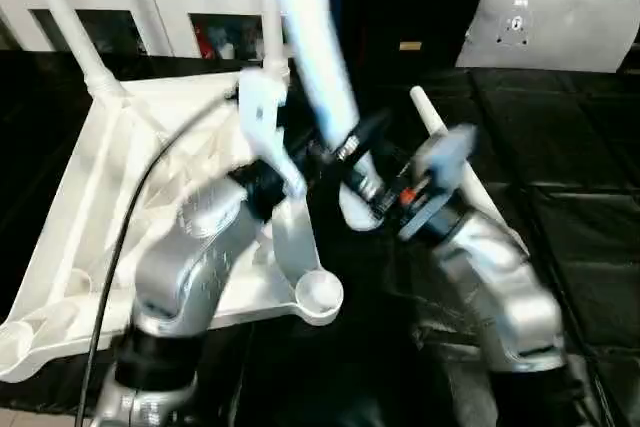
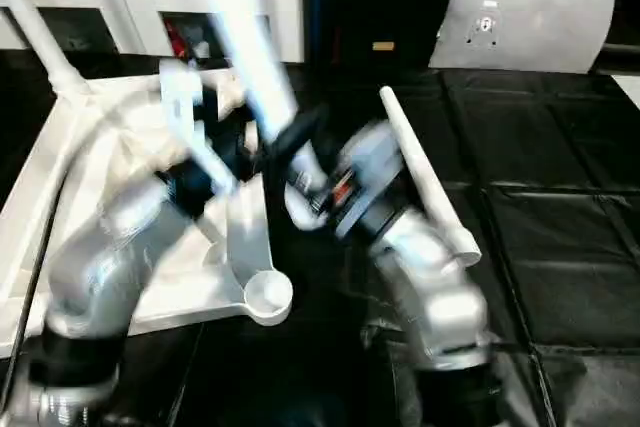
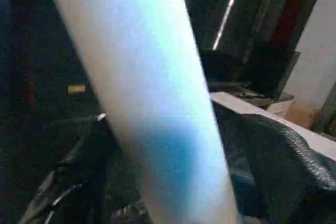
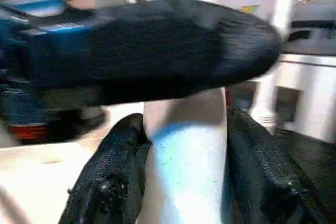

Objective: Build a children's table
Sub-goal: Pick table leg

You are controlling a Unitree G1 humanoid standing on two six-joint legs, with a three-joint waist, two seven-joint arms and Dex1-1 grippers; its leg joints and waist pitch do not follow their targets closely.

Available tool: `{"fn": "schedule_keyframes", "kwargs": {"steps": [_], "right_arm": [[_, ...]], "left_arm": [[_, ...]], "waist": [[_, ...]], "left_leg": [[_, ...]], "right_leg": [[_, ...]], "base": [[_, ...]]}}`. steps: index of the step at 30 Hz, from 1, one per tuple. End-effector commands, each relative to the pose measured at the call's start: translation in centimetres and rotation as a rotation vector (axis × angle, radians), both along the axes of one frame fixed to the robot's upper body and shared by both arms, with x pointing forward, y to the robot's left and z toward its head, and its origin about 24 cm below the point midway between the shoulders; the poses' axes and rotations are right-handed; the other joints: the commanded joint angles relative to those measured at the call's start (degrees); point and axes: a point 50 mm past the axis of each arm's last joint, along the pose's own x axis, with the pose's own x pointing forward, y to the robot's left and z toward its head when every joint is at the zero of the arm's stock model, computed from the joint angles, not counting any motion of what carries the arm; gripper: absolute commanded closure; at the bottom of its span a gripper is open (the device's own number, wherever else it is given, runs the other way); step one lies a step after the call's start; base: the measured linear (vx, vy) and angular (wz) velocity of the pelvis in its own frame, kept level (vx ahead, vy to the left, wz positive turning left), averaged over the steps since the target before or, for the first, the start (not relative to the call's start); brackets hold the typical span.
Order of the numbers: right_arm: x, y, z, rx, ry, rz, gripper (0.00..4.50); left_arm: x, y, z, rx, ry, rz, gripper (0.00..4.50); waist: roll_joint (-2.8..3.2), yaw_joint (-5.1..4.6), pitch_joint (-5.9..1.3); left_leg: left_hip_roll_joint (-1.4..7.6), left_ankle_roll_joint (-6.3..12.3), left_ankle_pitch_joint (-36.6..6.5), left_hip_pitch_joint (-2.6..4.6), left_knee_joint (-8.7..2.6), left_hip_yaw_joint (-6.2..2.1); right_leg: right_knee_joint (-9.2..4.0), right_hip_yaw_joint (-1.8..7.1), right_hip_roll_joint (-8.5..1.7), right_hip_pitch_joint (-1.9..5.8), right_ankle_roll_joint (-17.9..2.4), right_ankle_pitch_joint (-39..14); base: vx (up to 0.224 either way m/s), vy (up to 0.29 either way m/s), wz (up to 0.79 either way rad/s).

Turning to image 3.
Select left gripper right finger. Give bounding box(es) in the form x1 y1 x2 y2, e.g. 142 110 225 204
217 113 336 224

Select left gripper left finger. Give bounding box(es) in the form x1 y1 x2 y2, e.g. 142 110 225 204
20 115 151 224

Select white plastic table leg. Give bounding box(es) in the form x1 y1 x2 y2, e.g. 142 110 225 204
41 0 242 224

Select brown cardboard box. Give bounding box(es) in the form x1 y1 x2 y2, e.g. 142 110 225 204
285 103 321 131

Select black padded work mat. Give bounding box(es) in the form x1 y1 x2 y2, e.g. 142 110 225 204
0 82 253 209

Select black cabinet with gold label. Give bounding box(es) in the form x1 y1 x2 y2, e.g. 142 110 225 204
0 0 106 120

